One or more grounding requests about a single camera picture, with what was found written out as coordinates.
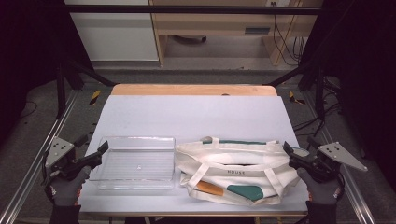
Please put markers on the dark curtain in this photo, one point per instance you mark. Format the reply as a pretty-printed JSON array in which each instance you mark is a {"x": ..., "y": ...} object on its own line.
[
  {"x": 31, "y": 46},
  {"x": 361, "y": 62}
]

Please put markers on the person's right hand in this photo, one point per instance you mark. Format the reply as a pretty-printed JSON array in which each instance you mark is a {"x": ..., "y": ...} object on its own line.
[{"x": 322, "y": 191}]

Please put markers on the black stand leg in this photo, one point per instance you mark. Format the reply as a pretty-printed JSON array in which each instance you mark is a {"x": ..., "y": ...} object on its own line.
[
  {"x": 308, "y": 77},
  {"x": 77, "y": 74}
]

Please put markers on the wooden table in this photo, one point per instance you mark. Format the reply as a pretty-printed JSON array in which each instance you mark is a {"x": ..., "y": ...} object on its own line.
[{"x": 193, "y": 90}]

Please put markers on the clear plastic tray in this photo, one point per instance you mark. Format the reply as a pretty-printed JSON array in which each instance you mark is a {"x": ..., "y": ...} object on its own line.
[{"x": 137, "y": 163}]

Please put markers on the white cabinet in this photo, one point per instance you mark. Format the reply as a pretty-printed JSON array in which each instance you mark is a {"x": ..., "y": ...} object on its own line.
[{"x": 115, "y": 34}]

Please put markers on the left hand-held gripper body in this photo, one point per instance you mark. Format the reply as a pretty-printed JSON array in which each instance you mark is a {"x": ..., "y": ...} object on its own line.
[{"x": 59, "y": 151}]

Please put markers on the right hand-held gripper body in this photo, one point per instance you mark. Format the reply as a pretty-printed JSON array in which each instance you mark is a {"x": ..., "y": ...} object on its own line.
[{"x": 341, "y": 154}]

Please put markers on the wooden cabinet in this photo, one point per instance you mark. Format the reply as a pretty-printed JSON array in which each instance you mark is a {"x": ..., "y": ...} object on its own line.
[{"x": 218, "y": 23}]

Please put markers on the person's left hand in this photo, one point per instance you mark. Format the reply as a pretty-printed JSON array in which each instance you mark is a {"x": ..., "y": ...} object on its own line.
[{"x": 67, "y": 191}]

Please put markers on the cream canvas tote bag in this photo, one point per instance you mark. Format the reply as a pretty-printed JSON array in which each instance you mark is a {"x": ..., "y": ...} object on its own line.
[{"x": 236, "y": 175}]

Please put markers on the yellow black floor tape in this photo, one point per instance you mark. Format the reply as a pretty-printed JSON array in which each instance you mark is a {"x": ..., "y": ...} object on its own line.
[
  {"x": 95, "y": 97},
  {"x": 294, "y": 98}
]

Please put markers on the black frame crossbar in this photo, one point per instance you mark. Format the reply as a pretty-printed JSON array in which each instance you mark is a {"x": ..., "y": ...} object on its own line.
[{"x": 193, "y": 9}]

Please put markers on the metal floor rail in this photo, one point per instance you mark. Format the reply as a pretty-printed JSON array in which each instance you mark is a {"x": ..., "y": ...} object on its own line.
[
  {"x": 34, "y": 161},
  {"x": 345, "y": 186}
]

